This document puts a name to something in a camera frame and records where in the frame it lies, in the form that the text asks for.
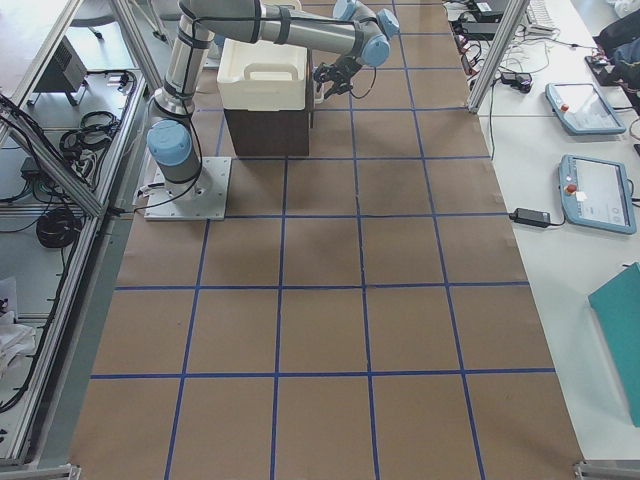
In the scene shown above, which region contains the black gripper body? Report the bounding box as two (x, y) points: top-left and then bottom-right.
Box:
(313, 57), (361, 95)

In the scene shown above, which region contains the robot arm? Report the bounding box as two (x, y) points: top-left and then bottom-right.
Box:
(146, 1), (400, 185)

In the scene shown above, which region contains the white foam tray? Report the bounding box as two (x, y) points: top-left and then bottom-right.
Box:
(217, 39), (308, 112)

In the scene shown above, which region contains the dark brown wooden cabinet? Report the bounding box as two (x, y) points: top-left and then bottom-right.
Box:
(224, 58), (311, 157)

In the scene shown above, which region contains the black power brick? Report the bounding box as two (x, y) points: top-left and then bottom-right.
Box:
(509, 208), (551, 228)

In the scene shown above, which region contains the blue teach pendant far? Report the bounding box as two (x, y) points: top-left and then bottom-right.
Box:
(545, 83), (627, 135)

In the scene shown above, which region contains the blue teach pendant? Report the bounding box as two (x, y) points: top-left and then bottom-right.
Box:
(558, 154), (637, 235)
(545, 83), (627, 135)

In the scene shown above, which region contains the grey control box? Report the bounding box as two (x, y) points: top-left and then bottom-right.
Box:
(27, 36), (88, 106)

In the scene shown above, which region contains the blue teach pendant near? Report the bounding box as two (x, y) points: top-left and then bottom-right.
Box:
(558, 154), (637, 235)

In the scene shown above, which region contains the aluminium frame post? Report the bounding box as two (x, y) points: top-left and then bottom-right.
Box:
(467, 0), (529, 114)

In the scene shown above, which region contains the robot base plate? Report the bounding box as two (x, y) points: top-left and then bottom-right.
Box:
(143, 157), (232, 221)

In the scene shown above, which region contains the aluminium frame rail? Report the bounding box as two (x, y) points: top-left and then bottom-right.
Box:
(1, 1), (160, 469)

